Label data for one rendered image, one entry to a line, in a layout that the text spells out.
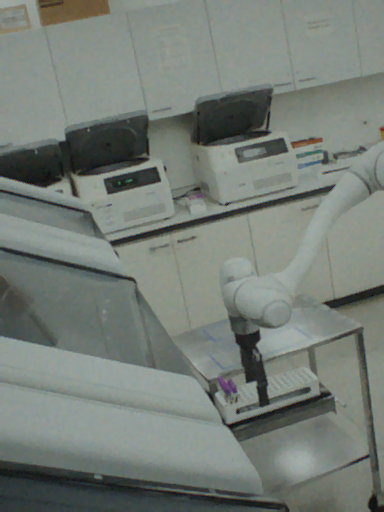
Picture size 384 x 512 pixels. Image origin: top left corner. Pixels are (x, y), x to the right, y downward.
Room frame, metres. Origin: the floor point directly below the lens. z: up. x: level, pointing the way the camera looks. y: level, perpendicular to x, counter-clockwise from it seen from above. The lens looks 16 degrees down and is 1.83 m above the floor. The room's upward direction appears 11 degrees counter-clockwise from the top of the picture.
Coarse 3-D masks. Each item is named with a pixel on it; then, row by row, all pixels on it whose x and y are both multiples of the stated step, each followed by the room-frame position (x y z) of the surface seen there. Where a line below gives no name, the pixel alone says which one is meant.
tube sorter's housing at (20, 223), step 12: (0, 180) 2.20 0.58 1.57; (12, 180) 2.29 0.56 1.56; (24, 192) 2.21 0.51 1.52; (36, 192) 2.22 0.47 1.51; (48, 192) 2.25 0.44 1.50; (72, 204) 2.24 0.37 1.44; (0, 216) 1.54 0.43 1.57; (12, 216) 1.59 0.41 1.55; (24, 228) 1.50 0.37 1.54; (36, 228) 1.53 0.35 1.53; (48, 228) 1.57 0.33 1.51; (72, 240) 1.52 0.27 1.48; (84, 240) 1.55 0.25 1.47; (96, 240) 1.60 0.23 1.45
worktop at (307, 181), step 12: (336, 168) 4.66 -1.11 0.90; (300, 180) 4.50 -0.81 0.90; (312, 180) 4.42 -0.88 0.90; (324, 180) 4.35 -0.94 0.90; (336, 180) 4.30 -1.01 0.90; (276, 192) 4.27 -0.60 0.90; (288, 192) 4.23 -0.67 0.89; (300, 192) 4.24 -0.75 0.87; (228, 204) 4.20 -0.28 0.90; (240, 204) 4.16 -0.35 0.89; (252, 204) 4.17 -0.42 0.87; (180, 216) 4.13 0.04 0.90; (192, 216) 4.09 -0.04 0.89; (204, 216) 4.11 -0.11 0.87; (132, 228) 4.07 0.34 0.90; (144, 228) 4.03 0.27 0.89; (156, 228) 4.05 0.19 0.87; (108, 240) 3.98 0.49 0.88
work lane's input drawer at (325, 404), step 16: (320, 384) 1.83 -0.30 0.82; (304, 400) 1.76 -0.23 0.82; (320, 400) 1.76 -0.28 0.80; (336, 400) 1.83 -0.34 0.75; (256, 416) 1.73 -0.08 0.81; (272, 416) 1.73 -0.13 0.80; (288, 416) 1.74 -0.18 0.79; (304, 416) 1.74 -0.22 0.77; (240, 432) 1.70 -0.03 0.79; (256, 432) 1.71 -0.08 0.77
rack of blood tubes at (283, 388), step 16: (304, 368) 1.86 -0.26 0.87; (256, 384) 1.82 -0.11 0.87; (272, 384) 1.81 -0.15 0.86; (288, 384) 1.78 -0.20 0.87; (304, 384) 1.77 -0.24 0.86; (224, 400) 1.76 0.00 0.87; (240, 400) 1.75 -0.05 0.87; (256, 400) 1.74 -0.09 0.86; (272, 400) 1.81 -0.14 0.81; (288, 400) 1.75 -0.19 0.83; (224, 416) 1.73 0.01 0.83; (240, 416) 1.72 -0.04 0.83
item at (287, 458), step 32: (224, 320) 2.49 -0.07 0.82; (320, 320) 2.30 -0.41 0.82; (192, 352) 2.25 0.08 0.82; (224, 352) 2.20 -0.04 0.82; (288, 352) 2.09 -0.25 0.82; (320, 416) 2.53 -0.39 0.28; (256, 448) 2.39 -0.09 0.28; (288, 448) 2.34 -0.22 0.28; (320, 448) 2.29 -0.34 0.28; (352, 448) 2.25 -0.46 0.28; (288, 480) 2.13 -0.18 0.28
